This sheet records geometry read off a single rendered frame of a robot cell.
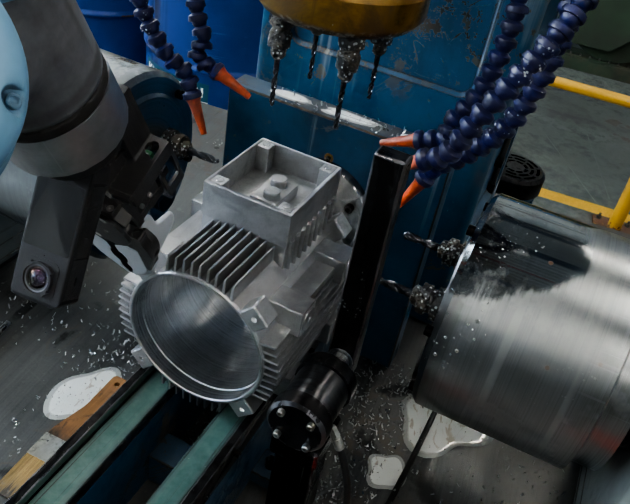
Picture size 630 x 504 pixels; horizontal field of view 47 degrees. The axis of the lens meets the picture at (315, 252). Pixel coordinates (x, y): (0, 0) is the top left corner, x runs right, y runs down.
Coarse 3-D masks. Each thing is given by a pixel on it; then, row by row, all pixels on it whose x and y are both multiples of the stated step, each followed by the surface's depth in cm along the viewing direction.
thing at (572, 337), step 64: (448, 256) 82; (512, 256) 68; (576, 256) 68; (448, 320) 68; (512, 320) 66; (576, 320) 65; (448, 384) 70; (512, 384) 67; (576, 384) 65; (576, 448) 68
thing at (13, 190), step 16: (112, 64) 85; (128, 64) 86; (144, 64) 89; (128, 80) 83; (144, 80) 84; (160, 80) 88; (176, 80) 92; (144, 96) 86; (160, 96) 88; (176, 96) 92; (144, 112) 86; (160, 112) 90; (176, 112) 93; (160, 128) 91; (176, 128) 95; (176, 144) 91; (0, 176) 84; (16, 176) 83; (32, 176) 82; (0, 192) 85; (16, 192) 84; (32, 192) 83; (176, 192) 102; (0, 208) 89; (16, 208) 86; (160, 208) 98; (96, 256) 90
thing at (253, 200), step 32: (256, 160) 80; (288, 160) 80; (320, 160) 78; (224, 192) 71; (256, 192) 75; (288, 192) 76; (320, 192) 74; (256, 224) 71; (288, 224) 69; (320, 224) 78; (288, 256) 72
